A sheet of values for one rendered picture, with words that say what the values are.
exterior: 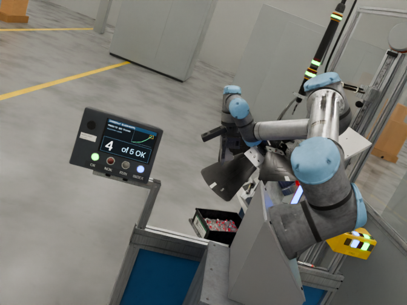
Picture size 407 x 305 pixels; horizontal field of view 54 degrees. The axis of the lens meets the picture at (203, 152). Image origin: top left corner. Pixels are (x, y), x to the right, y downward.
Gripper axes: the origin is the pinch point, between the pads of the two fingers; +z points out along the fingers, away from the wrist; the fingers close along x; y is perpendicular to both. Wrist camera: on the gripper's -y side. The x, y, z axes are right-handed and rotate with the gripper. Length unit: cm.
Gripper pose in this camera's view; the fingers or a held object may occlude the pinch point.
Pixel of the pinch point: (220, 163)
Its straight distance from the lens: 182.8
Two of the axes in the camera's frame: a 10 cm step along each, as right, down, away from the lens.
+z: -0.7, 9.2, 3.8
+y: 10.0, 0.3, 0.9
